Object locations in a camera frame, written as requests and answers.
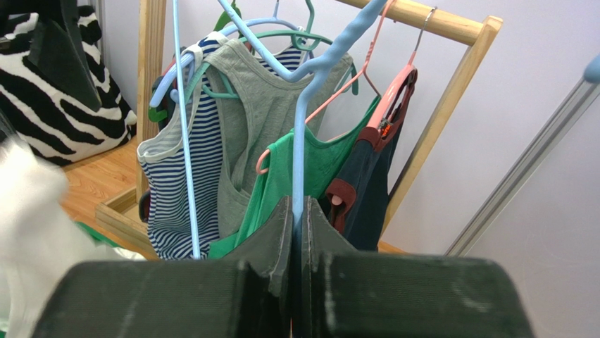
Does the wooden clothes rack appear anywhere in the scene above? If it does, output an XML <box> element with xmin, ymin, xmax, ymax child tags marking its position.
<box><xmin>94</xmin><ymin>1</ymin><xmax>503</xmax><ymax>260</ymax></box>

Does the pink wire hanger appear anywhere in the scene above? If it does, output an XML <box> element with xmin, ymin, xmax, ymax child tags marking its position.
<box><xmin>255</xmin><ymin>0</ymin><xmax>390</xmax><ymax>175</ymax></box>

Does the zebra print blanket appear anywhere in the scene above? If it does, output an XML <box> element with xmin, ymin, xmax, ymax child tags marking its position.
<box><xmin>1</xmin><ymin>5</ymin><xmax>137</xmax><ymax>166</ymax></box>

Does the teal plastic hanger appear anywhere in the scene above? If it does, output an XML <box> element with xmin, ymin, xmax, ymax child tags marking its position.
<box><xmin>185</xmin><ymin>0</ymin><xmax>359</xmax><ymax>100</ymax></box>

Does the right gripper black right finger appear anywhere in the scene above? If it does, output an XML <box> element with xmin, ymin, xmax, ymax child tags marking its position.
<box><xmin>299</xmin><ymin>196</ymin><xmax>355</xmax><ymax>337</ymax></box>

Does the blue white striped tank top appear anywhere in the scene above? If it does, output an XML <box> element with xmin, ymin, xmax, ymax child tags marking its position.
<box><xmin>137</xmin><ymin>32</ymin><xmax>311</xmax><ymax>260</ymax></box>

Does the green plastic tray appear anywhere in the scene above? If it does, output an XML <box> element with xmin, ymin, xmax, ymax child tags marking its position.
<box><xmin>75</xmin><ymin>221</ymin><xmax>120</xmax><ymax>248</ymax></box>

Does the light blue plastic hanger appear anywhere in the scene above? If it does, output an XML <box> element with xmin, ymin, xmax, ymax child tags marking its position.
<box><xmin>149</xmin><ymin>0</ymin><xmax>301</xmax><ymax>108</ymax></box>

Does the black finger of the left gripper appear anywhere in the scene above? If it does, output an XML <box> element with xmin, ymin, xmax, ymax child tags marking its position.
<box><xmin>28</xmin><ymin>0</ymin><xmax>101</xmax><ymax>111</ymax></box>

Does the pink plastic hanger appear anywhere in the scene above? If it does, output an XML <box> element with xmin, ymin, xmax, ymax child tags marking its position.
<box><xmin>367</xmin><ymin>6</ymin><xmax>438</xmax><ymax>134</ymax></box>

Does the light blue wire hanger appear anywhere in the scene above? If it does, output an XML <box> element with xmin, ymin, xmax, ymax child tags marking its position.
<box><xmin>178</xmin><ymin>0</ymin><xmax>387</xmax><ymax>260</ymax></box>

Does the green tank top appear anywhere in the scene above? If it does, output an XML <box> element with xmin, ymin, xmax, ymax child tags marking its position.
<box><xmin>208</xmin><ymin>96</ymin><xmax>380</xmax><ymax>258</ymax></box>

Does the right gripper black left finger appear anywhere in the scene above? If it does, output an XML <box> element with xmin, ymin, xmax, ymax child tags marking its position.
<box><xmin>206</xmin><ymin>196</ymin><xmax>293</xmax><ymax>337</ymax></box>

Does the green plastic hanger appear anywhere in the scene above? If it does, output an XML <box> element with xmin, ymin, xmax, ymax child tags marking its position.
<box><xmin>148</xmin><ymin>1</ymin><xmax>242</xmax><ymax>125</ymax></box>

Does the grey tank top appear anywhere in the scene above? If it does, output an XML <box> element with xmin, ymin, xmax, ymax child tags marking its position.
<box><xmin>201</xmin><ymin>38</ymin><xmax>354</xmax><ymax>239</ymax></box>

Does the navy maroon tank top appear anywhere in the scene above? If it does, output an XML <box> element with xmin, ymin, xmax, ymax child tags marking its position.
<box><xmin>325</xmin><ymin>68</ymin><xmax>418</xmax><ymax>251</ymax></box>

